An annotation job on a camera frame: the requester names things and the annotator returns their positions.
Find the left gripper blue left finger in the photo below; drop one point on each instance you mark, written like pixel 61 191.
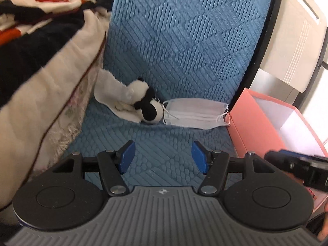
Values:
pixel 125 156

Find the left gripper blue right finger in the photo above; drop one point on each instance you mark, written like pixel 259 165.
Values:
pixel 201 156

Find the white face mask stack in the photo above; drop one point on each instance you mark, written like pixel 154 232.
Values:
pixel 195 113

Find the black white panda plush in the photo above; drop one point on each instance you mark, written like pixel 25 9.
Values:
pixel 144 101

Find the person's right hand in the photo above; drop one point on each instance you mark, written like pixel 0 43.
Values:
pixel 324 230

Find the pink cardboard box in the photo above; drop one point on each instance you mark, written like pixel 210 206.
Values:
pixel 261 123

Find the white paper towel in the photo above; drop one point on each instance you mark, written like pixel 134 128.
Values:
pixel 108 91

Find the floral beige cushion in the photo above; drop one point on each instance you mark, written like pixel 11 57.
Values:
pixel 45 114

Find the white plastic chair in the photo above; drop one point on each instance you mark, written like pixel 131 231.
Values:
pixel 289 53

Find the red black white blanket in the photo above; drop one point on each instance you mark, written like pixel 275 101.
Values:
pixel 33 31

